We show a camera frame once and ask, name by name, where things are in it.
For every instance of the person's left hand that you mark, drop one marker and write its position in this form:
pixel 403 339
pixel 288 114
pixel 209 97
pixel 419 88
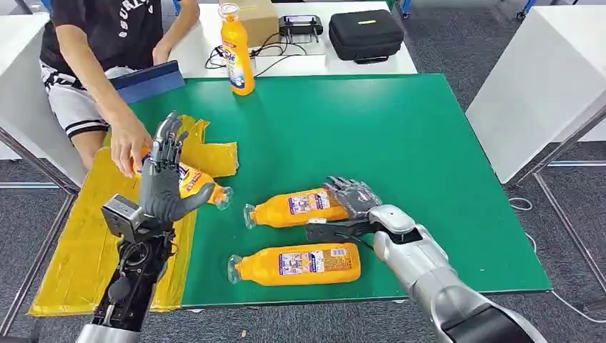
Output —
pixel 161 53

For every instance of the white table beside person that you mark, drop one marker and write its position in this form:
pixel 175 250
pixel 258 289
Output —
pixel 19 94

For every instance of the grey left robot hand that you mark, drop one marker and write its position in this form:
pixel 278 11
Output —
pixel 161 189

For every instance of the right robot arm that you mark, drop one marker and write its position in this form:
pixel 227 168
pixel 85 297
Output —
pixel 426 270

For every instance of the orange drink bottle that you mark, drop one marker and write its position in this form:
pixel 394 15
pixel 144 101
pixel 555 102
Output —
pixel 236 47
pixel 196 182
pixel 265 270
pixel 284 210

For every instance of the yellow sheet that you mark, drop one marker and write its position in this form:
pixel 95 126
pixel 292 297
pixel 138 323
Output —
pixel 80 246

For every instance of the person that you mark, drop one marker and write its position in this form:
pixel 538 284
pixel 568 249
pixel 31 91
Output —
pixel 104 38

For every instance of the black zipped carry case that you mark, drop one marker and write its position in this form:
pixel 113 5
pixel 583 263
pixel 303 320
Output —
pixel 365 35

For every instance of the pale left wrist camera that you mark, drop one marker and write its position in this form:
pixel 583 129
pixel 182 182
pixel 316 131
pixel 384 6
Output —
pixel 122 215

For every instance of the brown cardboard box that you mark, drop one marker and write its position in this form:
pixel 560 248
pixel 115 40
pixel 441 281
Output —
pixel 262 21

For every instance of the green mat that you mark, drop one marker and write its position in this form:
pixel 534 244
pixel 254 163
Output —
pixel 355 142

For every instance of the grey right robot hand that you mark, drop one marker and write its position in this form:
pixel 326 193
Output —
pixel 355 199

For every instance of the blue tablet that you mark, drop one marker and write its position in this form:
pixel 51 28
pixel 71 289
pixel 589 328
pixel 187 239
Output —
pixel 146 83

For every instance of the blue chair leg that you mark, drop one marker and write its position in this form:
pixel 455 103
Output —
pixel 526 7
pixel 406 5

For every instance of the white empty table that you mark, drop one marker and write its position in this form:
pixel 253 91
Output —
pixel 535 85

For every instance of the person's right hand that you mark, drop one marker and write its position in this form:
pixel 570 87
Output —
pixel 130 146

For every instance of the white table with devices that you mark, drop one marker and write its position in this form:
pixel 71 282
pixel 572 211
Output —
pixel 345 70

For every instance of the black handheld controller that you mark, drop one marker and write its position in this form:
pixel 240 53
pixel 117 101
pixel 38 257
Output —
pixel 300 24

